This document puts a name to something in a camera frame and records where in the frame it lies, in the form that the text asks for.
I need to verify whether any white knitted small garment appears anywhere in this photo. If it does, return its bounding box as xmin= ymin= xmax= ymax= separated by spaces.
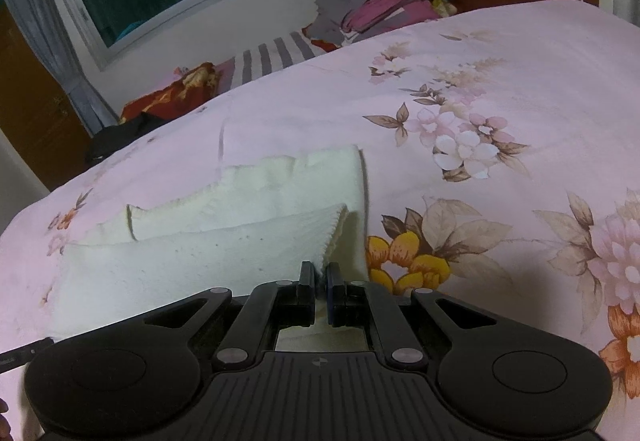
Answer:
xmin=48 ymin=145 xmax=367 ymax=339

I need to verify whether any stack of folded clothes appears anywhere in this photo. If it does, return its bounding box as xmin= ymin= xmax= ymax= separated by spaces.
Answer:
xmin=303 ymin=0 xmax=457 ymax=52

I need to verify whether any person's left hand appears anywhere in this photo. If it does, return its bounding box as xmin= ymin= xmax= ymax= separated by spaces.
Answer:
xmin=0 ymin=400 xmax=13 ymax=441

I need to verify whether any pink floral bed blanket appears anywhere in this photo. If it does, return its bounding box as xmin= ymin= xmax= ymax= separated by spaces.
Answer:
xmin=1 ymin=0 xmax=639 ymax=440

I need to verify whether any red orange patterned cloth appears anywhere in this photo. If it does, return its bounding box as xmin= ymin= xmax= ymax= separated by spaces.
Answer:
xmin=119 ymin=62 xmax=221 ymax=124

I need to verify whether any black cloth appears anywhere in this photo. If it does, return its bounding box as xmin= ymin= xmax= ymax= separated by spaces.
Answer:
xmin=85 ymin=112 xmax=168 ymax=167

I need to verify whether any brown wooden door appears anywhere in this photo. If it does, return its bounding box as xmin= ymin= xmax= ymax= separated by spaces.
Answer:
xmin=0 ymin=6 xmax=90 ymax=190

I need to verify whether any grey striped pillow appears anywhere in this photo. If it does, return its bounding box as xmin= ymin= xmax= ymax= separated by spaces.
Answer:
xmin=216 ymin=31 xmax=324 ymax=94

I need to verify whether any grey curtain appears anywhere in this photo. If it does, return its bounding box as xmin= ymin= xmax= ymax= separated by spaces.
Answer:
xmin=4 ymin=0 xmax=117 ymax=135

